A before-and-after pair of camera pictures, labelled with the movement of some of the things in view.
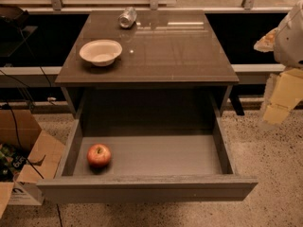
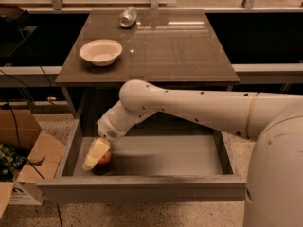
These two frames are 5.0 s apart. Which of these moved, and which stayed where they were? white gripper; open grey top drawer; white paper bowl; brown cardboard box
Moved: white gripper
Stayed: open grey top drawer; white paper bowl; brown cardboard box
